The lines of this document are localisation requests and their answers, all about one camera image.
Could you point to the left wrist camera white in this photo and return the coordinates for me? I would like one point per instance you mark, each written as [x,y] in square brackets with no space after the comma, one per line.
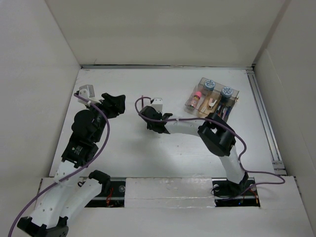
[86,95]

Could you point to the pink capped pencil tube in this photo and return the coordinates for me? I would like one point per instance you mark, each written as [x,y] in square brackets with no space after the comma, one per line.
[194,100]

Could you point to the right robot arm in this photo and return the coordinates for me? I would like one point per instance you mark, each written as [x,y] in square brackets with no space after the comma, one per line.
[218,137]

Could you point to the clear desk organizer box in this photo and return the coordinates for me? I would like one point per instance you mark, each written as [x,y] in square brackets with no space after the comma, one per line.
[208,97]

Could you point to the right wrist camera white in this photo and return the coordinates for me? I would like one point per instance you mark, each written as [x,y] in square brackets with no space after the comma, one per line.
[157,104]

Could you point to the aluminium rail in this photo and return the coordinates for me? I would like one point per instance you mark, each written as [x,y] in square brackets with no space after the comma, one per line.
[277,162]
[156,67]

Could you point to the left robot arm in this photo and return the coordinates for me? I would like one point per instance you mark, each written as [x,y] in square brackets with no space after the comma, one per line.
[60,204]

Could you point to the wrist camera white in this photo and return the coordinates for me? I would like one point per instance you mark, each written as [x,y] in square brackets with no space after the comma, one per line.
[157,104]
[86,95]

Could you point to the blue round jar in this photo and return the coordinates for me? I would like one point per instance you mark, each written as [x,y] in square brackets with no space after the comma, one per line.
[209,85]
[227,92]

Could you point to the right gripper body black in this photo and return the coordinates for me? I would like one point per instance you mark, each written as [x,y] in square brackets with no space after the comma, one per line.
[151,127]

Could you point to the right aluminium rail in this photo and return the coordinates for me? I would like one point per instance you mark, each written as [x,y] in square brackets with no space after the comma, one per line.
[277,162]

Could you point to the pink white stapler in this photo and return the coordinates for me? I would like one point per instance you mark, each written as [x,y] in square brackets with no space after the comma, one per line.
[212,103]

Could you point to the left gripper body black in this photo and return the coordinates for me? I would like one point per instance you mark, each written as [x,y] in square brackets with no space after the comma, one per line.
[110,111]

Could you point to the back aluminium rail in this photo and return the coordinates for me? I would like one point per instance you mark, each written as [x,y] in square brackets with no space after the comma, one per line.
[156,67]

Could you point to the front mounting rail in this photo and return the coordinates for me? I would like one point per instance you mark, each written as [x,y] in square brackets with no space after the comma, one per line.
[187,192]

